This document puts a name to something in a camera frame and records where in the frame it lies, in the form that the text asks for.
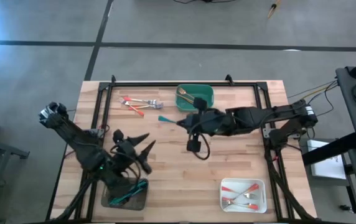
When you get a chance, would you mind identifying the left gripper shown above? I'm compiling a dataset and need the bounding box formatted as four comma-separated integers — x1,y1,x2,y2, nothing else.
112,129,157,170

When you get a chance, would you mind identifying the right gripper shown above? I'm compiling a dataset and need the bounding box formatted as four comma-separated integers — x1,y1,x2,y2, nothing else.
177,96,228,138

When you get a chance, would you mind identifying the black fork teal handle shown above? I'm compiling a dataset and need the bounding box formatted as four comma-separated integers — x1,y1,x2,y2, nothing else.
108,183,149,206
124,180,149,196
157,114,179,125

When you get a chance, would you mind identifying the green plastic bin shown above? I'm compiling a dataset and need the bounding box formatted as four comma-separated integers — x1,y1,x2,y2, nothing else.
174,83,215,113

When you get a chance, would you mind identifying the grey translucent plastic bin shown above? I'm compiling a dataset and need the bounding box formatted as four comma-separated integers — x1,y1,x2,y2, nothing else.
100,173,150,212

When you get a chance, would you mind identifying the white plastic bin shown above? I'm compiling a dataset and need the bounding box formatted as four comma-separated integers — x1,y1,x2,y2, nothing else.
220,177,268,214

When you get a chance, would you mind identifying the black metal beam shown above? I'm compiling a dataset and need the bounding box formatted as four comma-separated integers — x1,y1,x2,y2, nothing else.
301,132,356,166

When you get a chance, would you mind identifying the white paper sheet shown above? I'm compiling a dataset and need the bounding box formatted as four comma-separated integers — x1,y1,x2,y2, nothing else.
307,139,347,180

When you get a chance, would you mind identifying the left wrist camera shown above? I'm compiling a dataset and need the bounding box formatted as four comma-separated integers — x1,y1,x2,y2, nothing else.
139,156,153,175

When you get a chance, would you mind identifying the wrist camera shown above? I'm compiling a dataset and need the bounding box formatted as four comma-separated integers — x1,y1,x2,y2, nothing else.
186,139,202,153
139,156,153,175

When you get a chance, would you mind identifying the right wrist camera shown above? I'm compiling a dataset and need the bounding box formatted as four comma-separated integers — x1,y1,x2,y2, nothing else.
186,139,202,153

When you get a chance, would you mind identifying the right camera cable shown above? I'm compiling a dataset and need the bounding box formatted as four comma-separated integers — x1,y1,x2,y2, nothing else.
187,132,210,161

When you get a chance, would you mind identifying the black aluminium table frame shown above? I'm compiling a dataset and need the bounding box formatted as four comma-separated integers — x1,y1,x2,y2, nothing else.
45,73,317,224

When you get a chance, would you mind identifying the black floor cable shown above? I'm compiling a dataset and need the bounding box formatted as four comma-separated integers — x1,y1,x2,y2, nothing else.
172,0,238,4

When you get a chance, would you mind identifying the thin yellow cable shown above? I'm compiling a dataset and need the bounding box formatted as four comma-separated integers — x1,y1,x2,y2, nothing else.
287,80,338,100

